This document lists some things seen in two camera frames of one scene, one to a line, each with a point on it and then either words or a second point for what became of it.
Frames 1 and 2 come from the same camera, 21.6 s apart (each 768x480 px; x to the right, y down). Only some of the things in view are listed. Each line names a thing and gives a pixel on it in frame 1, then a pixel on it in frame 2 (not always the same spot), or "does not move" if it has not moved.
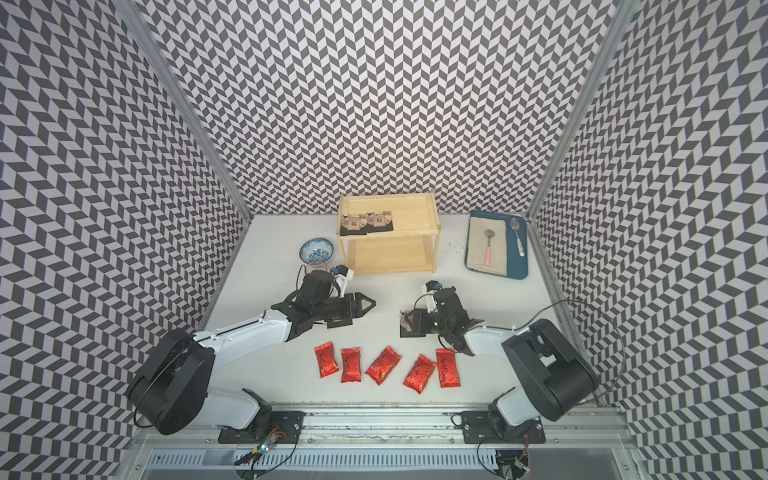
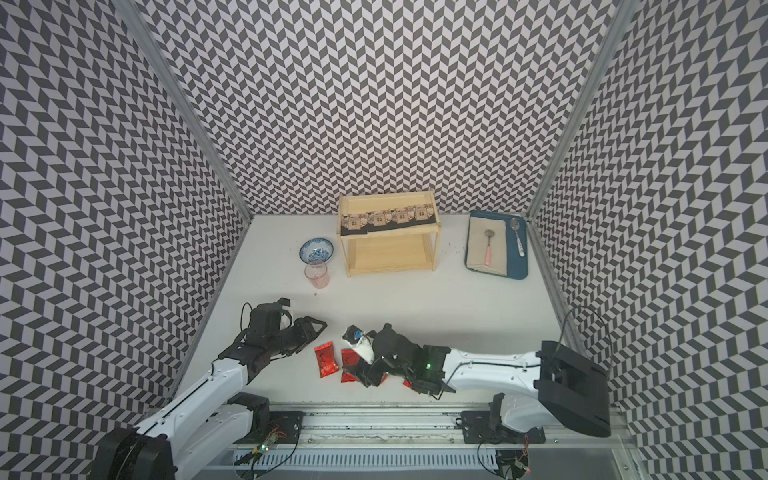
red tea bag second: x=351 y=365 does not move
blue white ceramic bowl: x=316 y=251 does not move
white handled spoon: x=514 y=225 does not move
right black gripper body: x=434 y=325 -> x=376 y=372
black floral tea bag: x=379 y=221 does not move
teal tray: x=496 y=244 does not move
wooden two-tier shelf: x=412 y=246 does not move
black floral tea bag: x=405 y=327 -> x=403 y=217
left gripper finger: x=359 y=310 -> x=313 y=327
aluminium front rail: x=388 y=432 does not move
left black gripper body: x=338 y=310 -> x=289 y=341
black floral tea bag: x=353 y=224 does not move
